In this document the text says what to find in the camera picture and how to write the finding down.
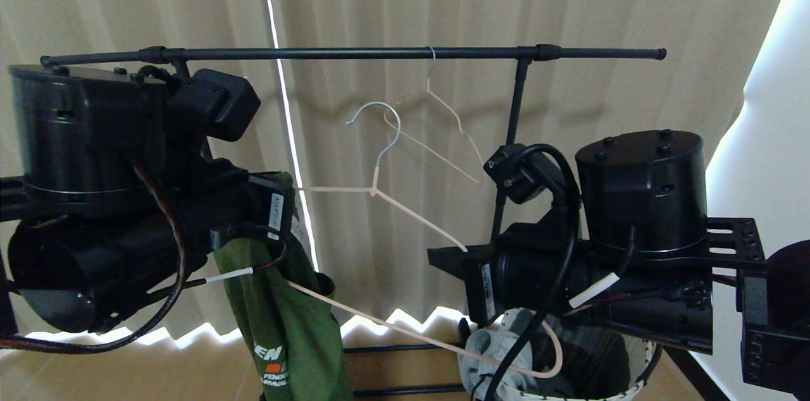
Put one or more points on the pale grey shorts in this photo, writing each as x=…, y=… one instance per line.
x=493, y=350

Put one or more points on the pink clothes hanger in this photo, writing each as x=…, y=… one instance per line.
x=376, y=179
x=428, y=78

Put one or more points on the black clothes rack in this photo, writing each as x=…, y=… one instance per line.
x=380, y=54

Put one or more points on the green long-sleeved shirt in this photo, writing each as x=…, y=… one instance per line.
x=285, y=325

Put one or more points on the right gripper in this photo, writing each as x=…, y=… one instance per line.
x=633, y=300

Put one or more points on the white laundry basket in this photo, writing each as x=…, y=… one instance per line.
x=642, y=363

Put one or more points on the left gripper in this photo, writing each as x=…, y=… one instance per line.
x=126, y=262

